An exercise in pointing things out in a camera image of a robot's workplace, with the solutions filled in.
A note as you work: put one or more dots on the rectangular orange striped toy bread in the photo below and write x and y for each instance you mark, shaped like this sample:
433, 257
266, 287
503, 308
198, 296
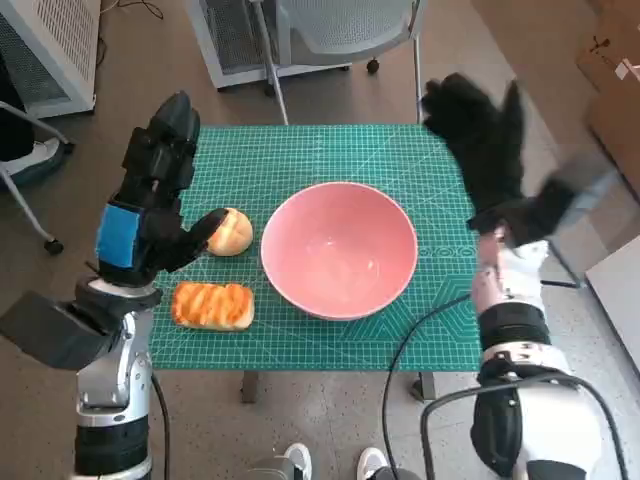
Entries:
212, 305

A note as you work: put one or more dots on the green cutting mat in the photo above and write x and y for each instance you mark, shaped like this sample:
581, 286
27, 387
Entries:
325, 150

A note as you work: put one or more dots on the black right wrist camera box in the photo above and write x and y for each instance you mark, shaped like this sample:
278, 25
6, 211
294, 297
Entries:
565, 200

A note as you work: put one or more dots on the white desk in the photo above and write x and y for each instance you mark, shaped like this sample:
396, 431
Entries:
620, 300

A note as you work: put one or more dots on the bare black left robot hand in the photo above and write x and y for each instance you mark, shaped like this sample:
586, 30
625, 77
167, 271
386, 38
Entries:
150, 165

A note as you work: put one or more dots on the round pale toy bread bun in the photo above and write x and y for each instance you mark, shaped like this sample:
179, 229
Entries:
235, 235

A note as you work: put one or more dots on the pink bowl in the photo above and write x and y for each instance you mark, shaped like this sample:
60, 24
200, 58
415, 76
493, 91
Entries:
340, 250

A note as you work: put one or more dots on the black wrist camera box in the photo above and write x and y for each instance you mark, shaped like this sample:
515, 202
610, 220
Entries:
565, 200
50, 330

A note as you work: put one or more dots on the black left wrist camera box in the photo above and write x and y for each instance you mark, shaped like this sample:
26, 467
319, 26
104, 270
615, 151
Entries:
50, 330

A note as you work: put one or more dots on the grey mesh chair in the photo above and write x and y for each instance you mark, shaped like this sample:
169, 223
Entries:
350, 30

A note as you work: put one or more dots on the grey wheeled office chair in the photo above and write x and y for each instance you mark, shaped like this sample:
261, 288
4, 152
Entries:
53, 245

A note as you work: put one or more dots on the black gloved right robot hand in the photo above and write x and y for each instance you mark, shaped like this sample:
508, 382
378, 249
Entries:
485, 150

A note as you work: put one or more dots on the plain cardboard box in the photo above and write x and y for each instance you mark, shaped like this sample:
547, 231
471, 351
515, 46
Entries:
620, 145

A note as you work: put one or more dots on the large white perforated cabinet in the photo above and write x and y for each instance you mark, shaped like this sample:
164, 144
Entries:
65, 45

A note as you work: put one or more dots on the person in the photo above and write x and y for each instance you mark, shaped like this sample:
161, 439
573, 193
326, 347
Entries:
15, 125

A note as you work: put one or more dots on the small white mesh cabinet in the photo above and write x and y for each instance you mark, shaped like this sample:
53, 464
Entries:
235, 45

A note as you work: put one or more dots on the dark table leg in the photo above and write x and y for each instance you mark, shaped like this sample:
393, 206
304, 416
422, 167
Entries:
424, 387
249, 387

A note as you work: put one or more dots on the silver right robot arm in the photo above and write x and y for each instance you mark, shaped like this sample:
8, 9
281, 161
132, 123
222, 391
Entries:
515, 320

